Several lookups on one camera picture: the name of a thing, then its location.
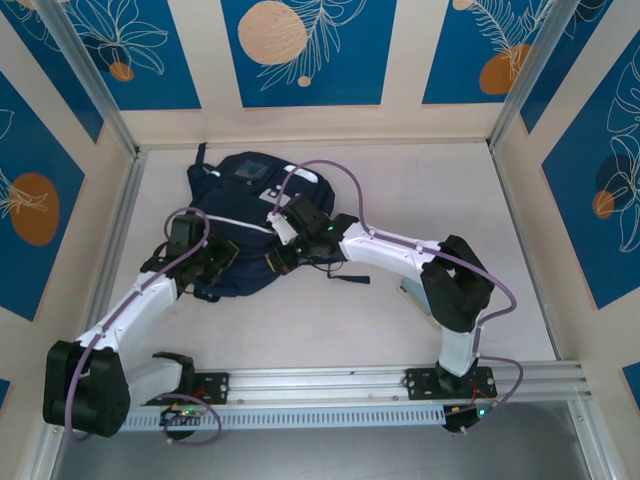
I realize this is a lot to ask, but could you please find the navy blue backpack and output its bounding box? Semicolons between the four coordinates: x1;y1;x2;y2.
185;142;371;304

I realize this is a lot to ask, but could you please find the light blue pencil case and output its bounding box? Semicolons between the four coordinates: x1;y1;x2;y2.
397;279;434;317

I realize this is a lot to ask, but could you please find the circuit board with green light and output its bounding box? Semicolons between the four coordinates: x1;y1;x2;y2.
443;403;501;432
159;405;206;426

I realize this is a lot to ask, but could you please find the grey metal panel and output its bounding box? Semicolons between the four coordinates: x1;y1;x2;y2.
49;399;616;480

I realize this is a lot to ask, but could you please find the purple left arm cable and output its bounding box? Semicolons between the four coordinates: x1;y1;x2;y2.
63;208;224;446

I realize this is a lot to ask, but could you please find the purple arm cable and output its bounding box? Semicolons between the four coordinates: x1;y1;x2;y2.
63;208;224;446
272;159;525;436

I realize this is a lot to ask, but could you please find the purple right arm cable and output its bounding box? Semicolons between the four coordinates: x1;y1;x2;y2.
272;159;525;436

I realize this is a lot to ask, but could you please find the aluminium table edge rail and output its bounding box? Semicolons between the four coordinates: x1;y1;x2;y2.
488;147;564;362
82;149;149;346

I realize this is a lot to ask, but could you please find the long aluminium base rail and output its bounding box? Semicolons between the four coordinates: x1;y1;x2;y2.
42;362;594;409

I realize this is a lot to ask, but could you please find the grey slotted cable duct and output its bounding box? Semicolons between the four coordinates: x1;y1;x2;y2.
64;404;446;432

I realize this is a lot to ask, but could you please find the aluminium frame post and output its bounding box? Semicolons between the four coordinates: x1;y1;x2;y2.
487;0;574;149
37;0;139;159

